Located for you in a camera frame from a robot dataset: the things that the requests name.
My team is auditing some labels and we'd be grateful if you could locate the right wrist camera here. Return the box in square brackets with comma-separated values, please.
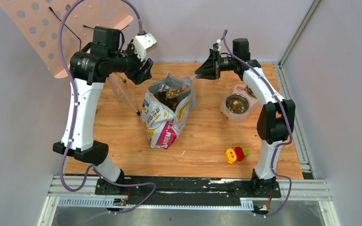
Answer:
[211, 39, 222, 52]

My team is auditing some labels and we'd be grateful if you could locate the pink music stand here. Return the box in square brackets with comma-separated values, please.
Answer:
[0, 0, 134, 116]

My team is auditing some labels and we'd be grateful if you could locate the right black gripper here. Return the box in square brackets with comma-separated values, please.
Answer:
[195, 50, 237, 80]

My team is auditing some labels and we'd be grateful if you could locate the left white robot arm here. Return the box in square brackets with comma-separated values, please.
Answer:
[53, 26, 157, 194]

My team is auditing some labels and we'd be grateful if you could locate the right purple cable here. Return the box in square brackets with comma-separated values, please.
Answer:
[222, 29, 294, 218]

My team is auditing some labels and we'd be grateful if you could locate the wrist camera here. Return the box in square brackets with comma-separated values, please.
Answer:
[132, 33, 157, 62]
[211, 39, 222, 52]

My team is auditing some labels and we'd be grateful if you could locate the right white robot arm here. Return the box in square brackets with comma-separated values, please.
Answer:
[195, 37, 296, 197]

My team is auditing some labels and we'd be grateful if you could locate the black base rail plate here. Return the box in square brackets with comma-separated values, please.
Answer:
[95, 176, 281, 206]

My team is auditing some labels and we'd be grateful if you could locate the pet food bag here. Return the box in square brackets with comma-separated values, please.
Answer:
[140, 74, 190, 149]

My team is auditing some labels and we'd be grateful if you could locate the pink double pet bowl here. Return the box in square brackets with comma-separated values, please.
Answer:
[220, 84, 260, 123]

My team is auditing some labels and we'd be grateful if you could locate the clear plastic scoop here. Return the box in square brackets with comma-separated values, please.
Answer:
[165, 74, 197, 100]

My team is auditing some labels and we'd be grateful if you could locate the colourful stacking toy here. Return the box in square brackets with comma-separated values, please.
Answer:
[225, 146, 249, 164]

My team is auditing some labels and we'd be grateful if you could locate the translucent plastic container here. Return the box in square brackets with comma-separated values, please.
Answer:
[180, 77, 196, 109]

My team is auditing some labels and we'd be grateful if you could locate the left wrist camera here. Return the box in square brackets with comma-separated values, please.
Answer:
[132, 33, 157, 62]

